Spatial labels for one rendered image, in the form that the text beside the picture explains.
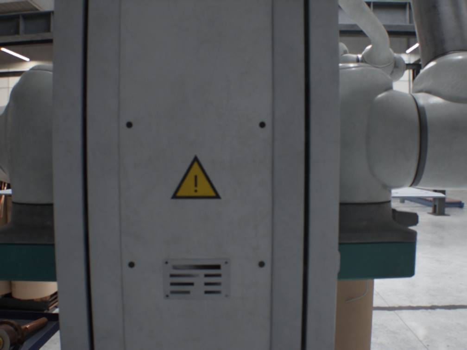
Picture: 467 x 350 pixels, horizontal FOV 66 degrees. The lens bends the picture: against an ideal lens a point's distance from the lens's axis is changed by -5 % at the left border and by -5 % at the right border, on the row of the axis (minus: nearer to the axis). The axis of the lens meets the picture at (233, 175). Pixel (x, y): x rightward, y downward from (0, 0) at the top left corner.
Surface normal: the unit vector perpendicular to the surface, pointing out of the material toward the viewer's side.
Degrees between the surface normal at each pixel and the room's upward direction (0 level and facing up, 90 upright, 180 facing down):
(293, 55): 90
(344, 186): 97
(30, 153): 90
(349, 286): 90
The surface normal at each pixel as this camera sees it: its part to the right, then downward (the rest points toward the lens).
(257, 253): 0.04, 0.04
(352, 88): -0.21, -0.32
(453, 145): -0.23, 0.20
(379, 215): 0.43, -0.07
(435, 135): -0.29, -0.05
